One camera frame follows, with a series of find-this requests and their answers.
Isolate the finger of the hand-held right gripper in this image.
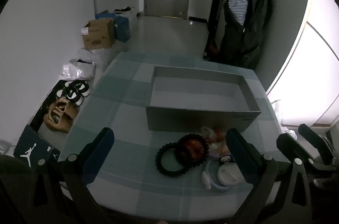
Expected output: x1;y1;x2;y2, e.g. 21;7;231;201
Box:
277;133;331;170
298;124;334;164

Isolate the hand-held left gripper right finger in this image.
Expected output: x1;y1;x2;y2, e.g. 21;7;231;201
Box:
226;128;313;224

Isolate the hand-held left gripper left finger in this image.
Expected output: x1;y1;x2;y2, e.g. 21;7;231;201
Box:
26;127;115;224

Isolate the light blue ring bracelet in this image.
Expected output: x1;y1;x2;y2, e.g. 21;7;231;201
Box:
204;159;239;189

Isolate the grey cardboard box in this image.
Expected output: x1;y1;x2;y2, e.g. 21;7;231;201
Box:
146;66;262;133

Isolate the black beaded bracelet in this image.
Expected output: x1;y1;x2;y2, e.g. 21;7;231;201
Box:
175;134;210;165
156;142;186;175

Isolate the yellow orange small ornament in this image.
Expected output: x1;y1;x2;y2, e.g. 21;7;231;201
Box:
210;131;231;156

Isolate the white round compact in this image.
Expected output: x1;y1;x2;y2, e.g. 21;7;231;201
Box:
217;164;245;183

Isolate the checked tablecloth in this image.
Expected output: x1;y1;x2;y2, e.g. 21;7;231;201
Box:
57;51;292;216

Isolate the orange round ornament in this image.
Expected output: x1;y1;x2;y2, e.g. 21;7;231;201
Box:
183;139;203;158

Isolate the white hair clip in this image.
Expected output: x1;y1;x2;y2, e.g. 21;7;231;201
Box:
202;171;212;189

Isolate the tan shoe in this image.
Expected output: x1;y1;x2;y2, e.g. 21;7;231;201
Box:
43;108;75;133
51;97;78;120

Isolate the black white sneaker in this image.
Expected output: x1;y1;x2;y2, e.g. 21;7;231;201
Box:
65;80;90;97
57;89;84;107

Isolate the black floor mat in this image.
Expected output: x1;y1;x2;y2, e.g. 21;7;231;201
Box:
29;79;88;134

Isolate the dark shoe box white figure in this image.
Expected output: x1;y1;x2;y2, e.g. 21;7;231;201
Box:
13;125;61;167

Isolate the white plastic bag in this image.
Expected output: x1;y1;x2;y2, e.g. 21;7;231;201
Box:
77;48;110;69
60;61;96;81

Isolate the bright window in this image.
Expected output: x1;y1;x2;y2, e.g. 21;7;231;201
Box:
266;0;339;129

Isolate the brown cardboard box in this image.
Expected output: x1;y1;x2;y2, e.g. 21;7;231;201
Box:
82;18;116;50

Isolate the black jacket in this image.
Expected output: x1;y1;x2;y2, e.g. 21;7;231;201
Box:
218;0;273;69

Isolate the blue box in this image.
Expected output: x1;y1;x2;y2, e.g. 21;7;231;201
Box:
95;10;131;43

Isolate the striped shirt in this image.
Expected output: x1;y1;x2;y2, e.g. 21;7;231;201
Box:
228;0;249;26

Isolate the black coat rack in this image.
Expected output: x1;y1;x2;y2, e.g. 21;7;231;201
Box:
203;0;233;60

